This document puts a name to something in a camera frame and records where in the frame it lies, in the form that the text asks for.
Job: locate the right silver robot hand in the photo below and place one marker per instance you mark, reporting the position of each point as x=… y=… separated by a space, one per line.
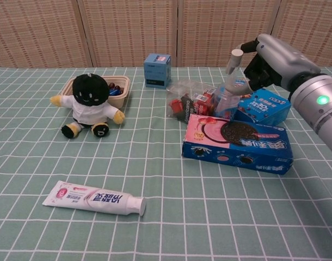
x=280 y=54

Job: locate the white toothpaste tube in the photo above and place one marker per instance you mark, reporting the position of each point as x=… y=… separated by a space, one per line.
x=100 y=201

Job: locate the blue chocolate chip cookie box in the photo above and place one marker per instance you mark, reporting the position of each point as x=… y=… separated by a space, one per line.
x=264 y=108

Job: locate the clear container red coffee sachets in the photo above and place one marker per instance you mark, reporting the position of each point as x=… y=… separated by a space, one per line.
x=187 y=106

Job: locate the blue pink Oreo box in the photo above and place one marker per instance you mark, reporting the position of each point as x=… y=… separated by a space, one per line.
x=236 y=152

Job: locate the small light blue carton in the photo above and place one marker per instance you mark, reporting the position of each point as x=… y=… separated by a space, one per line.
x=155 y=73

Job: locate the bamboo folding screen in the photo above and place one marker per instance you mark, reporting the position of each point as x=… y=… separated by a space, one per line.
x=122 y=30

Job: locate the beige plastic tray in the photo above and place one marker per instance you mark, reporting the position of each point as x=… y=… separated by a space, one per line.
x=122 y=98

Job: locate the pile of red candies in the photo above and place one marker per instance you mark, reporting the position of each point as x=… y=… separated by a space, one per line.
x=117 y=86

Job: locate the green checked tablecloth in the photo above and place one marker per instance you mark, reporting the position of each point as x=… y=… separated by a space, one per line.
x=155 y=163

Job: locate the blue snack packet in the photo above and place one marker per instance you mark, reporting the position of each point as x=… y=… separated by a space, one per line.
x=115 y=92

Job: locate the black plush doll white coat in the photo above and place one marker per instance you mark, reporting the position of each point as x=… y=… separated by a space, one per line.
x=87 y=108

